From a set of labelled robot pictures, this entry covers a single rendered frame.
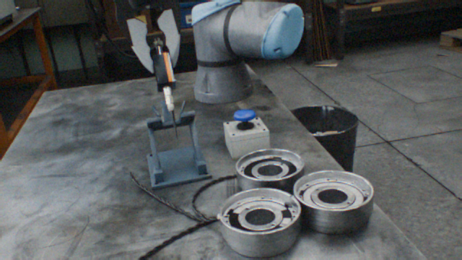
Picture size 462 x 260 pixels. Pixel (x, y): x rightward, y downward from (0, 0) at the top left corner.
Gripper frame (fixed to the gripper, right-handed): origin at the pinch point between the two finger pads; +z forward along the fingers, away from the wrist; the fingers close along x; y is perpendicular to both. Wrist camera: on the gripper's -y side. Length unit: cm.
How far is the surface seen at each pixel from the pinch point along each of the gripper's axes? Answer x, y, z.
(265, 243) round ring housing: -3.2, -28.9, 17.0
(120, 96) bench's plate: 8, 49, 18
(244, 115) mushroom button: -11.8, 0.5, 13.0
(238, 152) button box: -9.0, -1.2, 18.7
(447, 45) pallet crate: -290, 272, 123
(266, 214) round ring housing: -5.8, -22.4, 18.0
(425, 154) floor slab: -136, 110, 113
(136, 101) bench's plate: 4.0, 42.2, 18.4
